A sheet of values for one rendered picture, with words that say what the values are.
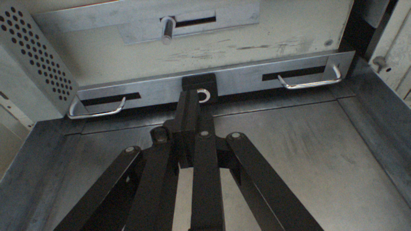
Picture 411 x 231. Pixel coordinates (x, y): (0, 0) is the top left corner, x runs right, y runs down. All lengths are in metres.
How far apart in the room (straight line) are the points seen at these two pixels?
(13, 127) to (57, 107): 0.17
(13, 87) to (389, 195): 0.49
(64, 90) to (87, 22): 0.10
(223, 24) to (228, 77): 0.09
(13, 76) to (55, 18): 0.09
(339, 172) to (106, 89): 0.40
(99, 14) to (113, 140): 0.22
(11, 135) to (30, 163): 0.12
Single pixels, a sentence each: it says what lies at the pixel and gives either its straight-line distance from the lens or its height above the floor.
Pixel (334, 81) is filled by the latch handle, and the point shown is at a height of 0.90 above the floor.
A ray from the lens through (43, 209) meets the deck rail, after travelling 0.44.
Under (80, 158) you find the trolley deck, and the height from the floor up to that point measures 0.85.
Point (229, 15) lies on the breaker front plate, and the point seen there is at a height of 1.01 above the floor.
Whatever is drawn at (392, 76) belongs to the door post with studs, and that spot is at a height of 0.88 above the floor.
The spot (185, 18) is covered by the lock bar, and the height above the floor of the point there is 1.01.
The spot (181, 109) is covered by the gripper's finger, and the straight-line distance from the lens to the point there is 0.17.
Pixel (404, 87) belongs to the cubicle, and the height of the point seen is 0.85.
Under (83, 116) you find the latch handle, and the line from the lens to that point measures 0.45.
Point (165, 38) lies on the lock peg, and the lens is 0.32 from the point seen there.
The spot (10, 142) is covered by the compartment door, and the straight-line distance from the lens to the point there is 0.56.
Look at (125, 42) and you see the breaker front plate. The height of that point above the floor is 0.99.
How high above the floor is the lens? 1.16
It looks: 47 degrees down
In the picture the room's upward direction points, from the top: 11 degrees counter-clockwise
